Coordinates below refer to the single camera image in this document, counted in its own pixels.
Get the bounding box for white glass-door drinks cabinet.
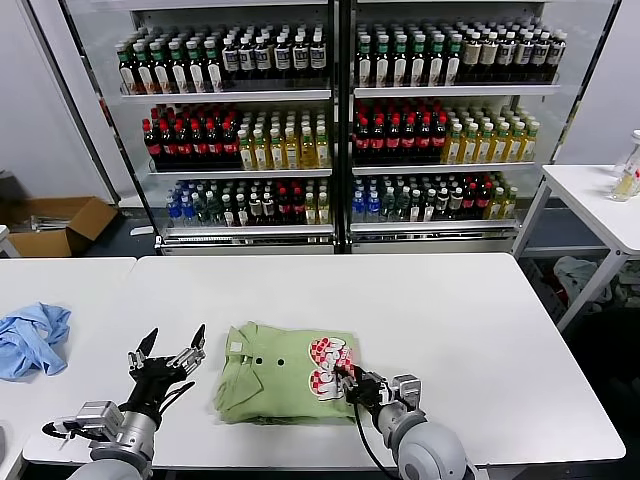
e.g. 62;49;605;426
27;0;337;257
337;0;624;256

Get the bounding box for white-capped dark-label tea bottle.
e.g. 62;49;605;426
255;35;273;80
221;37;239;80
514;31;533;83
238;36;256;80
531;31;550;82
548;32;568;81
497;31;516;83
273;34;291;80
309;32;327;79
291;33;309;79

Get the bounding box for silver metal rods bundle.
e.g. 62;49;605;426
27;214;69;232

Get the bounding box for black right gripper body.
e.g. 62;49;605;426
343;368;390;410

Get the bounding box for thin black left gripper cable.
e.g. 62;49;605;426
158;382;196;415

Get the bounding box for clear bottle white cap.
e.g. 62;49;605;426
615;128;640;175

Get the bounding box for green-capped white-label tea bottle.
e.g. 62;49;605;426
168;40;190;94
151;41;172;94
427;33;446;87
373;33;392;87
116;43;139;95
203;39;225;93
445;33;463;86
391;33;410;87
409;33;428;87
133;42;155;95
186;39;207;94
356;33;375;87

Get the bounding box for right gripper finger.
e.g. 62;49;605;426
333;367;357;399
335;364;376;384

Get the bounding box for glass jar yellowish contents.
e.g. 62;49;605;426
608;168;640;203

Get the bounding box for dark blurry bag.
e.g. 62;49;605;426
0;170;32;212

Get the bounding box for light green polo shirt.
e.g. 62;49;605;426
214;321;361;426

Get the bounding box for small white side table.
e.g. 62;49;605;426
510;163;640;332

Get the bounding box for open brown cardboard box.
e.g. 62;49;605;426
4;195;120;259

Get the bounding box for white cabinet shelf board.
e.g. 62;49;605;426
148;167;334;180
350;218;517;232
159;224;335;236
119;89;333;105
352;160;539;176
353;83;561;99

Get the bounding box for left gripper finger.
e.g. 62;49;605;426
166;323;208;374
126;327;160;374

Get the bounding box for white stool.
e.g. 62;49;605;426
0;224;21;259

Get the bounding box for white crumpled garment pile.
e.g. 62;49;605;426
552;255;615;305

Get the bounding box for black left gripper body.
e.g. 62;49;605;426
127;354;197;417

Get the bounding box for white-capped beige-label tea bottle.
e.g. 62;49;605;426
479;31;498;83
461;32;480;83

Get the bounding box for crumpled light blue shirt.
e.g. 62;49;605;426
0;302;73;384

